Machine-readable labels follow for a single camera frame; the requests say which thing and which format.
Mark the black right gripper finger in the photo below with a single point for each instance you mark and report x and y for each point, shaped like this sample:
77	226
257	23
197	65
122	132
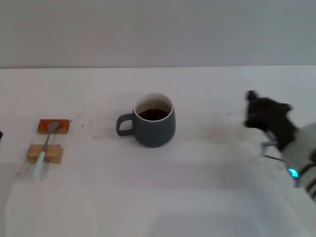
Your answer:
251	95
250	122

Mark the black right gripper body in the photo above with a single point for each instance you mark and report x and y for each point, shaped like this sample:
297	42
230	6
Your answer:
276	118

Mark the grey ceramic coffee cup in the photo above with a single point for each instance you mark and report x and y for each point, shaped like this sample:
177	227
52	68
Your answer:
153	133

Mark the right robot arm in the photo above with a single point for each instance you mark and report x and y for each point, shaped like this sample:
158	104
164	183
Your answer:
303	148

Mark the reddish brown wooden block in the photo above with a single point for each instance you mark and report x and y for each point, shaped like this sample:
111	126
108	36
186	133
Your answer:
64	127

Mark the light wooden block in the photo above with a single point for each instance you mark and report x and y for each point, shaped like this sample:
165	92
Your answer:
53	153

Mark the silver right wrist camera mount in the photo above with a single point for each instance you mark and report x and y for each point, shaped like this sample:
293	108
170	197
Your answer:
269	143

